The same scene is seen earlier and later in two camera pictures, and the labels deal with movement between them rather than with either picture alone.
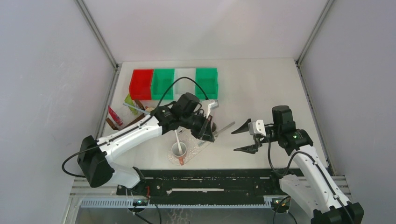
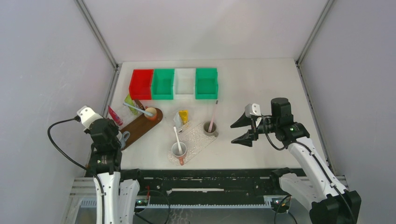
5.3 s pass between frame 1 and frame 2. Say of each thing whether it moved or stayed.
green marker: stayed
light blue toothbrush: stayed
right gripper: moved
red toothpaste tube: stayed
